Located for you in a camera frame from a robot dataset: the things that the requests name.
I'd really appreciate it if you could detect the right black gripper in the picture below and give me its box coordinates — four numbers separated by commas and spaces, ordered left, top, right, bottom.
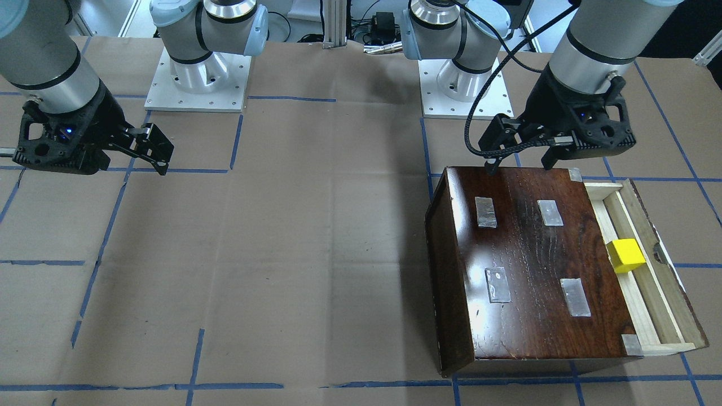
12, 85, 174, 176

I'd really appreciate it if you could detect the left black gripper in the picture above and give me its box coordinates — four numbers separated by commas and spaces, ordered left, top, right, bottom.
478, 67, 636, 174

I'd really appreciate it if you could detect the dark wooden drawer box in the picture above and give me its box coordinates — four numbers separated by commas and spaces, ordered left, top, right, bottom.
425, 166, 708, 376

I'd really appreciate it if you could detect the yellow block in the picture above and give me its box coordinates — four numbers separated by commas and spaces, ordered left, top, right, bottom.
606, 237, 646, 274

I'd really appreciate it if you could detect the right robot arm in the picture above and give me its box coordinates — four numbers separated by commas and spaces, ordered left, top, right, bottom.
1, 1, 268, 175

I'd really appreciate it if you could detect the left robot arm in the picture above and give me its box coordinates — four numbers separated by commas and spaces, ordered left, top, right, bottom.
400, 1, 678, 174

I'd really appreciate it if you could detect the black power adapter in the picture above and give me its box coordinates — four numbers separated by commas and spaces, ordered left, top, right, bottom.
371, 11, 395, 38

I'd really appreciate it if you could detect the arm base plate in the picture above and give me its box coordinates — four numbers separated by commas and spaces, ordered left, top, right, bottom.
145, 51, 252, 113
418, 59, 515, 119

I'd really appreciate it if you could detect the aluminium frame post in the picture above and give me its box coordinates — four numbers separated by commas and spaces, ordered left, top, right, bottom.
320, 1, 350, 49

